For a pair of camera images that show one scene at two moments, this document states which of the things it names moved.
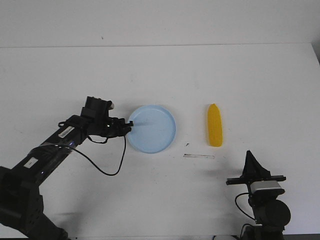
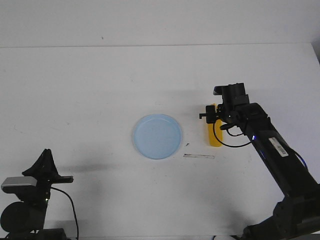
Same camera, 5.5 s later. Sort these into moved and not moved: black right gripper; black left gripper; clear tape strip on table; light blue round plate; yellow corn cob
Moved: black left gripper; black right gripper; light blue round plate
Not moved: yellow corn cob; clear tape strip on table
